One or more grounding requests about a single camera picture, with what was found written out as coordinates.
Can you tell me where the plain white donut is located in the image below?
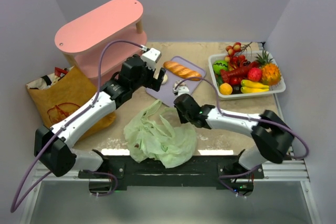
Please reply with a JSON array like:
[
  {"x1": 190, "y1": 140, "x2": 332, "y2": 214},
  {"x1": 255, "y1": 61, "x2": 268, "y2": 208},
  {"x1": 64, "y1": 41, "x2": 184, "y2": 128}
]
[{"x1": 162, "y1": 74, "x2": 168, "y2": 85}]

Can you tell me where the chocolate drizzled white donut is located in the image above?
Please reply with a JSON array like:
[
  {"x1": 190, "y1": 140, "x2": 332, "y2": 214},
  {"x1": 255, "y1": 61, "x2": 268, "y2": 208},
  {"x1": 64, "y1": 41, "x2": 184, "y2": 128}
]
[{"x1": 173, "y1": 80, "x2": 186, "y2": 90}]

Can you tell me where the toy baguette bread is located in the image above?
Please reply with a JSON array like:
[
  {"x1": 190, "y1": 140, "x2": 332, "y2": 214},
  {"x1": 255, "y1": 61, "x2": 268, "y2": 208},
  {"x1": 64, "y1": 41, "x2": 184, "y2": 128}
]
[{"x1": 163, "y1": 61, "x2": 202, "y2": 81}]

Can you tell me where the light green plastic bag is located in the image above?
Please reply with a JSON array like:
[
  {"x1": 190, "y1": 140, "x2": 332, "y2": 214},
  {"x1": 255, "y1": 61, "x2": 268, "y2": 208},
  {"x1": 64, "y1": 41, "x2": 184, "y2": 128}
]
[{"x1": 123, "y1": 100, "x2": 197, "y2": 168}]

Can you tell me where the red Chuba chips bag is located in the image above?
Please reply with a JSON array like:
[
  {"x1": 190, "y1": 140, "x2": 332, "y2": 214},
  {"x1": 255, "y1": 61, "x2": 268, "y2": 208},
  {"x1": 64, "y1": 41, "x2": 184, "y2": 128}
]
[{"x1": 54, "y1": 67, "x2": 69, "y2": 79}]

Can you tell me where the brown Trader Joe's bag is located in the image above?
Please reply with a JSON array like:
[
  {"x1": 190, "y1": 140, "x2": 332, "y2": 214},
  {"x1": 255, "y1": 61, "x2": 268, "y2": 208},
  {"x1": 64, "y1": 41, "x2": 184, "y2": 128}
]
[{"x1": 25, "y1": 66, "x2": 117, "y2": 141}]

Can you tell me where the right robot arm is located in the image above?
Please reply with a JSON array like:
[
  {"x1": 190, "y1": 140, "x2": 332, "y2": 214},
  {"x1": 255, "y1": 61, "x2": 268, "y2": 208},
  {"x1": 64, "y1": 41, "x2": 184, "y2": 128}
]
[{"x1": 174, "y1": 93, "x2": 294, "y2": 178}]

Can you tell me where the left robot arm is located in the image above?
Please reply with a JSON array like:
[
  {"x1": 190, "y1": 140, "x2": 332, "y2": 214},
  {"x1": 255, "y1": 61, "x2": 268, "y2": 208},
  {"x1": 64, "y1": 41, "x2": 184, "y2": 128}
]
[{"x1": 34, "y1": 48, "x2": 165, "y2": 177}]

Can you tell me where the lavender tray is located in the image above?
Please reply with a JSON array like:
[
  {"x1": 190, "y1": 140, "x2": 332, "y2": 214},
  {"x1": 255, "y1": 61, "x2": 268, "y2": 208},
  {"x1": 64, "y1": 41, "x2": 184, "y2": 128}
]
[{"x1": 145, "y1": 56, "x2": 207, "y2": 108}]

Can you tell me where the toy orange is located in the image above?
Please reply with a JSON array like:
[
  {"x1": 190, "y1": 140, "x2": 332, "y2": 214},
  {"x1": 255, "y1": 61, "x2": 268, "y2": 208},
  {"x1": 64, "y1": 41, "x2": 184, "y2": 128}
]
[{"x1": 219, "y1": 83, "x2": 233, "y2": 95}]

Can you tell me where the dark purple toy plum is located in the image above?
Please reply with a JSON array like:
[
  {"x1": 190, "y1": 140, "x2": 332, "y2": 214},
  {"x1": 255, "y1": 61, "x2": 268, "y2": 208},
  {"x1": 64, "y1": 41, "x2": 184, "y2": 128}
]
[{"x1": 232, "y1": 85, "x2": 241, "y2": 94}]

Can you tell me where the green toy watermelon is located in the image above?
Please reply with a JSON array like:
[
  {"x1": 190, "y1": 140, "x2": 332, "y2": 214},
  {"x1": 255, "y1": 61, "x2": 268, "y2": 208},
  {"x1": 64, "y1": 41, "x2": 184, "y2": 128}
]
[{"x1": 212, "y1": 60, "x2": 228, "y2": 75}]

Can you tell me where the red toy apple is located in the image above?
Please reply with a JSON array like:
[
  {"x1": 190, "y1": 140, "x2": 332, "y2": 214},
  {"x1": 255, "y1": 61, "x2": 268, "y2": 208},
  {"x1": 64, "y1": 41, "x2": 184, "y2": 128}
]
[{"x1": 229, "y1": 77, "x2": 242, "y2": 86}]

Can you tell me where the lower yellow toy banana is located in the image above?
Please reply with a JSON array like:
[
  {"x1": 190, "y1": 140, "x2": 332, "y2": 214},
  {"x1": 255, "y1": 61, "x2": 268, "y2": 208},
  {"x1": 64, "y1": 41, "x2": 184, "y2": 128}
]
[{"x1": 240, "y1": 87, "x2": 269, "y2": 93}]

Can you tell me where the yellow toy banana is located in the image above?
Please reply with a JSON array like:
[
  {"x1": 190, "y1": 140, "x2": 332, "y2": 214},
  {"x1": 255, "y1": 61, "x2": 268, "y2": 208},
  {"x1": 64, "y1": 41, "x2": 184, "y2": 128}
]
[
  {"x1": 240, "y1": 87, "x2": 269, "y2": 93},
  {"x1": 240, "y1": 79, "x2": 269, "y2": 89}
]

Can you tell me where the upper yellow toy banana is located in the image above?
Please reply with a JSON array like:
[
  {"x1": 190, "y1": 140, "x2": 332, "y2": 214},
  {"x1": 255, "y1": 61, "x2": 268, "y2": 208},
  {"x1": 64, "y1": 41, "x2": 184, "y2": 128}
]
[{"x1": 240, "y1": 79, "x2": 269, "y2": 89}]

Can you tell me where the pink two-tier shelf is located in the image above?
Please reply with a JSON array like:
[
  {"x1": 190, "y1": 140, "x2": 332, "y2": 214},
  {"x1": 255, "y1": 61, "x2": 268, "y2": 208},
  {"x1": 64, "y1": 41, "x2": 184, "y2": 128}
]
[{"x1": 54, "y1": 0, "x2": 148, "y2": 85}]

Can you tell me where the red toy lobster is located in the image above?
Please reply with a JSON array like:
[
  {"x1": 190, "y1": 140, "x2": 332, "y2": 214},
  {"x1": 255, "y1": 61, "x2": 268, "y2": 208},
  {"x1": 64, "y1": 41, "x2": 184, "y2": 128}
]
[{"x1": 220, "y1": 61, "x2": 259, "y2": 83}]

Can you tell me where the red toy pomegranate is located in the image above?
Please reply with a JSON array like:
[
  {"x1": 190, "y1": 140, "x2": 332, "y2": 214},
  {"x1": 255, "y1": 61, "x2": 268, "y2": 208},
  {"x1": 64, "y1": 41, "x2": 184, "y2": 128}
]
[{"x1": 247, "y1": 68, "x2": 263, "y2": 82}]

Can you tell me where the red yellow berry sprig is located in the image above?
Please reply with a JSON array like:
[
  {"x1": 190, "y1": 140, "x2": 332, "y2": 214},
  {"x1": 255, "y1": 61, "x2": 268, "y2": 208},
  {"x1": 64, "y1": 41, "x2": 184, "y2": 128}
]
[{"x1": 224, "y1": 42, "x2": 252, "y2": 65}]

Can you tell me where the toy pineapple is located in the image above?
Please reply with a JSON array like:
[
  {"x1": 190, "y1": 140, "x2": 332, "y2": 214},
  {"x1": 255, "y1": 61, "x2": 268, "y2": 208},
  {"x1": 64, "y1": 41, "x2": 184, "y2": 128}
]
[{"x1": 256, "y1": 50, "x2": 281, "y2": 86}]

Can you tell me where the white plastic basket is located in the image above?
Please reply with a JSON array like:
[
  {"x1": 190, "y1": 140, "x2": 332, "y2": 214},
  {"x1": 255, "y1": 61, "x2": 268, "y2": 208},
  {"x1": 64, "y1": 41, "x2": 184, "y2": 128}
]
[{"x1": 208, "y1": 53, "x2": 286, "y2": 100}]

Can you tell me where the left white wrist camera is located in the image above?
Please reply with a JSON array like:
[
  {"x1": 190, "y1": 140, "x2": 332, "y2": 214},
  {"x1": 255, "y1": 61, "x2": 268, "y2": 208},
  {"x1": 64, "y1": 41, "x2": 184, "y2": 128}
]
[{"x1": 140, "y1": 45, "x2": 162, "y2": 71}]

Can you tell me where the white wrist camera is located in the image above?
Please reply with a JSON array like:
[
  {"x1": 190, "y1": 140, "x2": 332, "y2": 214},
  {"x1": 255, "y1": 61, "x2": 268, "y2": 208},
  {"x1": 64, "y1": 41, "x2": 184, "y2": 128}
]
[
  {"x1": 173, "y1": 85, "x2": 190, "y2": 98},
  {"x1": 140, "y1": 45, "x2": 162, "y2": 71}
]

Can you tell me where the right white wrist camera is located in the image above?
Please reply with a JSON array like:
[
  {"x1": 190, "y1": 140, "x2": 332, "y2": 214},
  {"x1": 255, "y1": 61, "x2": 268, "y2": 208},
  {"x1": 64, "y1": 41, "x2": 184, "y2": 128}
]
[{"x1": 173, "y1": 85, "x2": 190, "y2": 98}]

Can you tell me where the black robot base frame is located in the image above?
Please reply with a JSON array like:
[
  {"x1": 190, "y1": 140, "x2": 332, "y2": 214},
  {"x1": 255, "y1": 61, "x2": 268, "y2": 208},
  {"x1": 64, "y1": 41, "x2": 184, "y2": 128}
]
[{"x1": 78, "y1": 155, "x2": 264, "y2": 195}]

